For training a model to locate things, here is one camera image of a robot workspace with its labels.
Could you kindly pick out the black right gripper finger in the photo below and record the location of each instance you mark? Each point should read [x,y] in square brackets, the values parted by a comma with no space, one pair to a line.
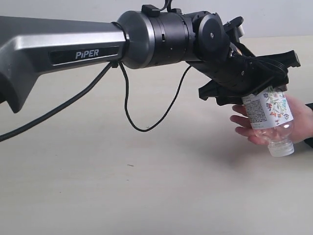
[225,97]

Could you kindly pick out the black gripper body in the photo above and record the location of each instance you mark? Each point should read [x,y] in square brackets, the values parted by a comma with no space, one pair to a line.
[245,74]

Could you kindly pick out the clear bottle floral label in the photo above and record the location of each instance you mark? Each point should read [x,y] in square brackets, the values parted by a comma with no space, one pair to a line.
[271,119]

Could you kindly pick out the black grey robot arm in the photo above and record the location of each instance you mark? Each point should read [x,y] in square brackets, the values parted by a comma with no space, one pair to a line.
[31,47]

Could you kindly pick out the black sleeved forearm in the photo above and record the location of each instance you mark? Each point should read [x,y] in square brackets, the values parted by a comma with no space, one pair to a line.
[308,125]

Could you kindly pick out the person's open hand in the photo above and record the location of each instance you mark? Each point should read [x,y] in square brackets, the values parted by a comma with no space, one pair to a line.
[244,129]

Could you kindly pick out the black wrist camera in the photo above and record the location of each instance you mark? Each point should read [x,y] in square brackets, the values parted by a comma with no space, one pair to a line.
[234,29]

